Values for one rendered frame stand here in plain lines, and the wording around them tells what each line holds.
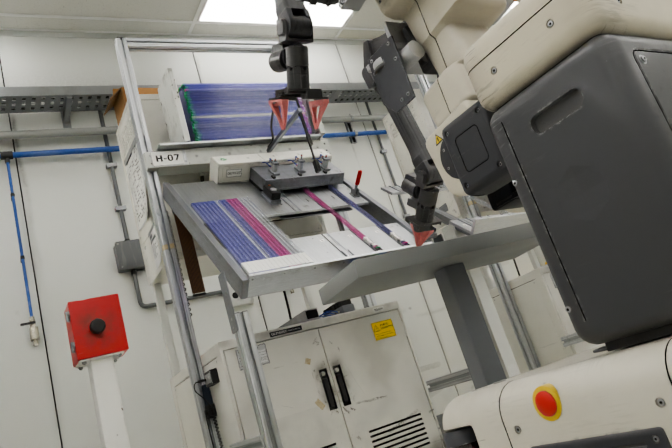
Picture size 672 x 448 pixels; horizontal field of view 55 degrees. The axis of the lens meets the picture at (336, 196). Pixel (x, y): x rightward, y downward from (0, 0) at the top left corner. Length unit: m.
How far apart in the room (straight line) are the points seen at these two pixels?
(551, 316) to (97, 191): 2.57
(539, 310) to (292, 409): 1.27
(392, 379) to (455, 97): 1.22
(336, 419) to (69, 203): 2.28
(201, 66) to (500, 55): 3.69
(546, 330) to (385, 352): 0.88
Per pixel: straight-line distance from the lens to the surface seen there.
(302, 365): 2.16
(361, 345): 2.27
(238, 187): 2.41
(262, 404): 1.76
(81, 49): 4.48
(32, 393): 3.64
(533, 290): 2.94
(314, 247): 2.03
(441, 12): 1.44
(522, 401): 1.07
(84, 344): 1.80
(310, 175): 2.43
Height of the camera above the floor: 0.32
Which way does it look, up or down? 18 degrees up
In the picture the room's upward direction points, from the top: 18 degrees counter-clockwise
